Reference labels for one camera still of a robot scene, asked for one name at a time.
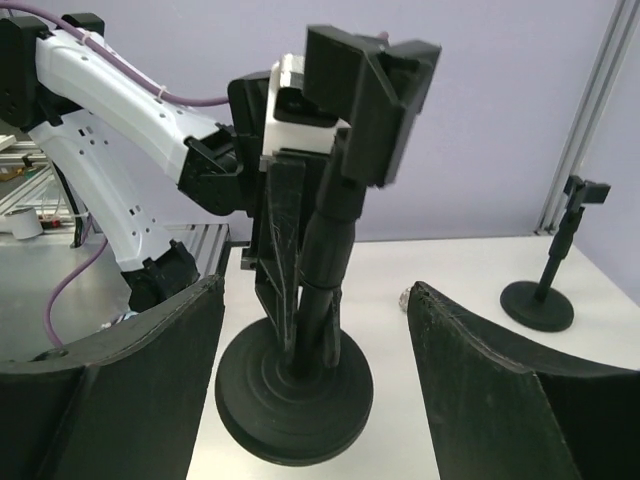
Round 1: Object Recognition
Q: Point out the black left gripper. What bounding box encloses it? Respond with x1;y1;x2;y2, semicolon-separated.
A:
227;70;320;353

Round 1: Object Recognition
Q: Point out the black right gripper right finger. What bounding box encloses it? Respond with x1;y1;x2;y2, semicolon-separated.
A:
407;281;639;479

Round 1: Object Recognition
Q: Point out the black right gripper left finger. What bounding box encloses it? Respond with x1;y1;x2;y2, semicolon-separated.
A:
1;275;225;479

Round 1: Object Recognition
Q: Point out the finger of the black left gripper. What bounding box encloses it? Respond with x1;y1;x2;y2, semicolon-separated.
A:
322;287;342;368

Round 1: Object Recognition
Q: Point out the round-base mic stand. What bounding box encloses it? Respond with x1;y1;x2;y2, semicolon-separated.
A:
215;25;442;467
500;175;611;333

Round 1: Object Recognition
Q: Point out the silver glitter microphone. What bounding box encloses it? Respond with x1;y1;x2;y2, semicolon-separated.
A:
398;287;412;313

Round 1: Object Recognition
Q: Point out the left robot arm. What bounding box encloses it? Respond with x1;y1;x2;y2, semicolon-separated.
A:
1;13;339;324

